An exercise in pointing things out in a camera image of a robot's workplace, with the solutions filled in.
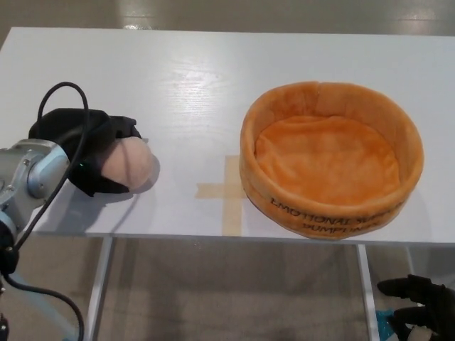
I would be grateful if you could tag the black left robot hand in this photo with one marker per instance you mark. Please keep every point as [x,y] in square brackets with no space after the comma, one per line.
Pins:
[71,128]

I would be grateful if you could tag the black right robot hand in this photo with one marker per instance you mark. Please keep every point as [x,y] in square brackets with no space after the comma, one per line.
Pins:
[437,305]

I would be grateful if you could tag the pink round plush toy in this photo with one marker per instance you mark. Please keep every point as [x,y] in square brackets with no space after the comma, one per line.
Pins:
[133,163]

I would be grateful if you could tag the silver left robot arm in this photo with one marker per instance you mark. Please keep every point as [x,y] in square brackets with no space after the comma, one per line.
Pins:
[32,170]

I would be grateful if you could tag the orange plush round basket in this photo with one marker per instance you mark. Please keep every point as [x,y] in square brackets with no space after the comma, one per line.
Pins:
[327,167]

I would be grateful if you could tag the teal patterned object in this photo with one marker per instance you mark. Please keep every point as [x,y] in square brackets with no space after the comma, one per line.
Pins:
[384,319]

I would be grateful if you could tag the white table leg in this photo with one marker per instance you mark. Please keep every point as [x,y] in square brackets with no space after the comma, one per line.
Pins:
[99,284]
[368,284]

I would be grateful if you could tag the beige tape cross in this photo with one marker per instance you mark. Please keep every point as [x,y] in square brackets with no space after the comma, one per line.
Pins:
[232,193]

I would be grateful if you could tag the light blue metal bar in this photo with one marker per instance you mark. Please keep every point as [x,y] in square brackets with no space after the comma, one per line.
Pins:
[53,312]

